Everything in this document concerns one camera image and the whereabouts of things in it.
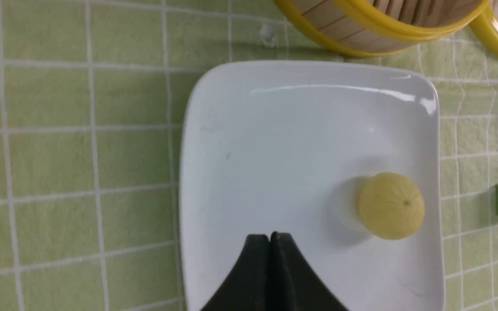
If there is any bamboo steamer basket yellow rim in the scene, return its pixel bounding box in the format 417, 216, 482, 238
275, 0, 490, 58

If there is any yellow steamed bun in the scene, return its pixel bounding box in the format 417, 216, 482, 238
356, 172, 426, 241

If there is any green checkered tablecloth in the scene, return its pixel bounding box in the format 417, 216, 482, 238
0, 0, 498, 311

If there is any white square plate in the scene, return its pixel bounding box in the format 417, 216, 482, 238
179, 61, 445, 311

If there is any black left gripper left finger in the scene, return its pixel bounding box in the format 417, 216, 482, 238
202, 235, 269, 311

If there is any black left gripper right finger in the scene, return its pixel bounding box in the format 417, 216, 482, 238
269, 232, 347, 311

